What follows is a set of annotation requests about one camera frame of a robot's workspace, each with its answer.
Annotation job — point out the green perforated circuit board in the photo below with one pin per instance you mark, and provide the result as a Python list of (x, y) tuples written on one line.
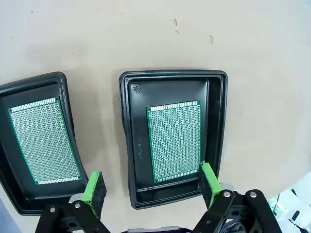
[(41, 140), (173, 140)]

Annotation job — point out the black ESD tray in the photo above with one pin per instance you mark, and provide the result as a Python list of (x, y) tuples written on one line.
[(138, 136), (48, 194)]

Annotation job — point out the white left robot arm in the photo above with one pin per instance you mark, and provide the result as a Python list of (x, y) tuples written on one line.
[(291, 201)]

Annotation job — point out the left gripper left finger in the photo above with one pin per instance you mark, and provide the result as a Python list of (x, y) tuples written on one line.
[(93, 194)]

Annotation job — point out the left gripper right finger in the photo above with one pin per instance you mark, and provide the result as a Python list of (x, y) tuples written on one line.
[(238, 213)]

